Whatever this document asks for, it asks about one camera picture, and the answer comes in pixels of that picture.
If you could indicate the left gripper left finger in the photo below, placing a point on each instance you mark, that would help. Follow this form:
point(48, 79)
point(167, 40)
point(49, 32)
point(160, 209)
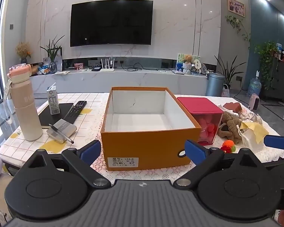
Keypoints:
point(80, 161)

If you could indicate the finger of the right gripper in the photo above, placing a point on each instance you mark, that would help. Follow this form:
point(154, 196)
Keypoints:
point(274, 141)

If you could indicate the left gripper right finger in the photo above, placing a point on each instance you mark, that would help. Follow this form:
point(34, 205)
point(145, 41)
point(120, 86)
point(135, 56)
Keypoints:
point(205, 161)

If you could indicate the orange crochet strawberry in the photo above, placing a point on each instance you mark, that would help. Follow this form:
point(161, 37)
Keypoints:
point(228, 147)

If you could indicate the white cloth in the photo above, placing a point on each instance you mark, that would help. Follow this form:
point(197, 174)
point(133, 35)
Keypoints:
point(248, 139)

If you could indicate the brown plush toy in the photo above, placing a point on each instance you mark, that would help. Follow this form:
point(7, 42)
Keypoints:
point(228, 128)

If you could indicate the brown cat-shaped sponge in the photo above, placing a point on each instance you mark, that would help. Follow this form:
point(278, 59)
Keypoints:
point(234, 107)

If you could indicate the black pen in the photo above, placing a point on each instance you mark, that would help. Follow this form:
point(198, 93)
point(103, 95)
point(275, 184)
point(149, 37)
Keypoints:
point(61, 134)

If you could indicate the yellow cloth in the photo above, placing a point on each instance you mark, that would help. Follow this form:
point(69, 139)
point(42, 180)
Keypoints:
point(259, 131)

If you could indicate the silver metal card case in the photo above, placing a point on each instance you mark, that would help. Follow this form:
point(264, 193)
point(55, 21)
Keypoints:
point(65, 127)

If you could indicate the red lidded plastic box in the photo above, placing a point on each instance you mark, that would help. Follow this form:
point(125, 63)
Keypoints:
point(207, 115)

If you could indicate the black remote control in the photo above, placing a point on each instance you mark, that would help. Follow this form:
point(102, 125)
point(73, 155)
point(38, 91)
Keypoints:
point(75, 111)

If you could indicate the pink space heater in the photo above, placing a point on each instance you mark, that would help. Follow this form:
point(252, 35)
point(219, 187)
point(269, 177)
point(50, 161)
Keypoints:
point(254, 102)

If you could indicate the black notebook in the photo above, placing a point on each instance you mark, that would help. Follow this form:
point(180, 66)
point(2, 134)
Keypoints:
point(47, 118)

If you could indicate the water jug with pump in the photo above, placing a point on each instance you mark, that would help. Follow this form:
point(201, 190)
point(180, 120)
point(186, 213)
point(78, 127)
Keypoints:
point(255, 85)

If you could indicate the pastel woven basket bag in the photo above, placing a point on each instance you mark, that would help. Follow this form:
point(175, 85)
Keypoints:
point(225, 91)

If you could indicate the orange cardboard box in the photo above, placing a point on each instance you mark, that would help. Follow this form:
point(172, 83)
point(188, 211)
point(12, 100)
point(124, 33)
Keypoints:
point(146, 128)

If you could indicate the small milk carton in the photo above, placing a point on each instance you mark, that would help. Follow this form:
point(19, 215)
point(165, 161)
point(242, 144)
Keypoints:
point(53, 101)

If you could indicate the blue metal trash bin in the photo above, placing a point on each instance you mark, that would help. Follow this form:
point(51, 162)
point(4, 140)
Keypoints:
point(215, 83)

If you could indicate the potted snake plant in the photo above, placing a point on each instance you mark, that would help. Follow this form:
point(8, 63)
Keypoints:
point(229, 71)

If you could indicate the white wifi router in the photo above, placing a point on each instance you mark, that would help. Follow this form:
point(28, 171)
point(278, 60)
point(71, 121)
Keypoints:
point(107, 65)

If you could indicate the green bushy potted plant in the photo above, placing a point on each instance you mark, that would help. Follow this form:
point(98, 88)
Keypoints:
point(266, 53)

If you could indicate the teddy bear on stand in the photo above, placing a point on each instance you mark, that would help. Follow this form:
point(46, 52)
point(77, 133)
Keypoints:
point(187, 64)

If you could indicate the pink beige water bottle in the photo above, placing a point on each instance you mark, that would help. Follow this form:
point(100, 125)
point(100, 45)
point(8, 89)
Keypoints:
point(19, 88)

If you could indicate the green plant in vase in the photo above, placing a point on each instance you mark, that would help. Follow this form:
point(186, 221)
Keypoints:
point(52, 49)

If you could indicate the dried flowers in vase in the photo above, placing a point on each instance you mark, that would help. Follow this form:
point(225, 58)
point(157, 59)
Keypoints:
point(23, 51)

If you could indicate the hanging ivy vine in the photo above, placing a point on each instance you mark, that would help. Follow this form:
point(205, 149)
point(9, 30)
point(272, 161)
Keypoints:
point(238, 26)

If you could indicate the wall mounted black television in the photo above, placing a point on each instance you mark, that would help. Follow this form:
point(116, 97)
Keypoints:
point(111, 22)

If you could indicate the framed wall picture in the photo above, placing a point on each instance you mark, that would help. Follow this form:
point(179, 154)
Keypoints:
point(236, 7)

